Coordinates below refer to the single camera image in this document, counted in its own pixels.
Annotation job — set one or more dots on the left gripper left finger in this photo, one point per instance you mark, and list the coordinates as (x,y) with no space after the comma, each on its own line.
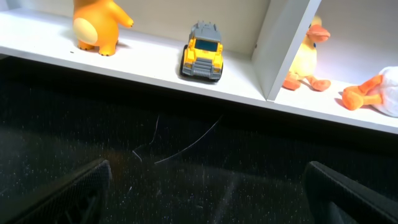
(68,196)

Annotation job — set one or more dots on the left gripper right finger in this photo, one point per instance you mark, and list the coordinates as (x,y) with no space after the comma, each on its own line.
(345,193)

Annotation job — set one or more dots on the grey and yellow toy truck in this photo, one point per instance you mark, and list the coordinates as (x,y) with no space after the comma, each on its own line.
(203,51)

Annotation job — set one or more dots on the white plush goose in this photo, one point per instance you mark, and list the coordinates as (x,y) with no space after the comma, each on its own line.
(373,91)

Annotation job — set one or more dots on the yellow plush duck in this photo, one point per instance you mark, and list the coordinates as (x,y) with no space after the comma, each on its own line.
(306,59)

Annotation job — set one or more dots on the white shelf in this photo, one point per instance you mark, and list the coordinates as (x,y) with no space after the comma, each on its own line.
(155,62)

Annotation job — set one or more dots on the orange toy figure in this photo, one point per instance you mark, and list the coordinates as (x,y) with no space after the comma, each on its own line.
(96,25)

